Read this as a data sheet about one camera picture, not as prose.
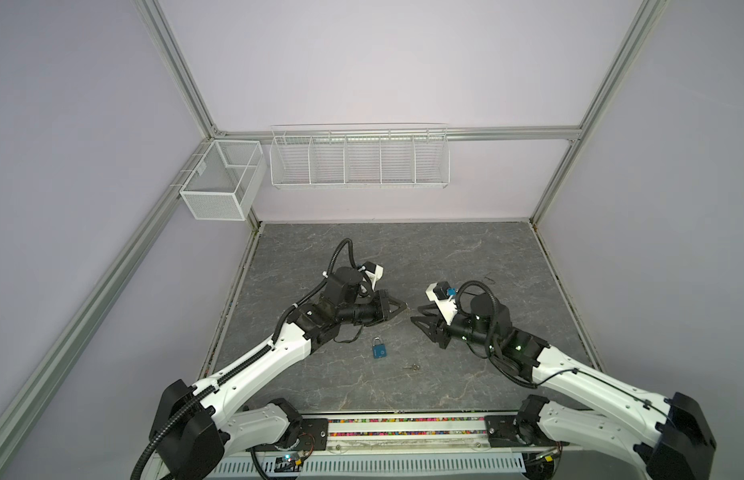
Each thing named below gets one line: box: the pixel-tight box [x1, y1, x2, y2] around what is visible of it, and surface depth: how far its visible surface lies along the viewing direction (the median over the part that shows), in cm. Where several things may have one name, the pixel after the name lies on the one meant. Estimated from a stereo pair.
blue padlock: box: [372, 336, 387, 359], surface depth 88 cm
